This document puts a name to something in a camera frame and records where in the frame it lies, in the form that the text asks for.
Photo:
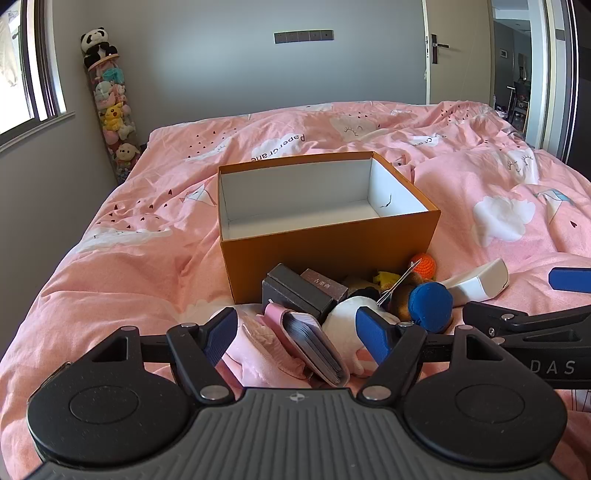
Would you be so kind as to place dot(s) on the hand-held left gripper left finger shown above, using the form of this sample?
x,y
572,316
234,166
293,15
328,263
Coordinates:
x,y
220,334

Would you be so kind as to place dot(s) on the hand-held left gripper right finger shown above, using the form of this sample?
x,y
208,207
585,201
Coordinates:
x,y
373,336

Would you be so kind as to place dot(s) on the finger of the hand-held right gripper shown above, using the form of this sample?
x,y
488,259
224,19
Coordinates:
x,y
545,327
570,279

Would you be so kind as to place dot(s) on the white plush dog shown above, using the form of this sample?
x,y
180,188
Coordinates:
x,y
341,323

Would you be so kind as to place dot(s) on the pink card wallet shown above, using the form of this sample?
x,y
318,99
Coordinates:
x,y
318,355

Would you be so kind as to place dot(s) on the yellow tape measure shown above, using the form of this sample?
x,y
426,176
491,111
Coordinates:
x,y
387,279

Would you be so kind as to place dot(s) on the plush toy with blue hat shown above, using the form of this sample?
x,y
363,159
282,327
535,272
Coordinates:
x,y
429,304

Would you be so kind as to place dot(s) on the grey speckled card box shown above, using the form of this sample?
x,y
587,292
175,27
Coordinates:
x,y
323,282

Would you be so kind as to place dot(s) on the white rectangular case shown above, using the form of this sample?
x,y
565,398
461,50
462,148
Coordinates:
x,y
480,281

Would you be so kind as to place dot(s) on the dark grey box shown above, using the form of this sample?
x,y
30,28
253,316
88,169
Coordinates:
x,y
291,288

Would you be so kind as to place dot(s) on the orange crocheted toy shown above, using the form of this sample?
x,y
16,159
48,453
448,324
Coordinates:
x,y
424,266

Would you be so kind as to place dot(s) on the orange cardboard box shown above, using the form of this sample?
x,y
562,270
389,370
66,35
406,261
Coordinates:
x,y
323,258

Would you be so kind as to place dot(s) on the pink printed blanket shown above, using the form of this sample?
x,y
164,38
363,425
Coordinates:
x,y
138,258

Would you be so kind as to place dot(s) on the glass sliding door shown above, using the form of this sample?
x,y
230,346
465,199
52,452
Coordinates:
x,y
561,69

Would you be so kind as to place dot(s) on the beige door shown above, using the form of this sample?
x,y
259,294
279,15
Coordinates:
x,y
461,69

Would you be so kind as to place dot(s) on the clear tube of plush toys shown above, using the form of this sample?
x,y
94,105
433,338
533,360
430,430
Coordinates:
x,y
115,120

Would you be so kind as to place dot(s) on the panda plush toy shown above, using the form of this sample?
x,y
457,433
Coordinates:
x,y
98,46

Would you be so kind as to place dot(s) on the window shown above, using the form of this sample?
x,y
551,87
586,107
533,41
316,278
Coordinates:
x,y
27,69

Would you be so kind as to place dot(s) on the hanging clothes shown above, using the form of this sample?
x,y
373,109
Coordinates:
x,y
8,50

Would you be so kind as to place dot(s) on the grey wall switch panel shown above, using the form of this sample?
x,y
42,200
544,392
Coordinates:
x,y
304,37

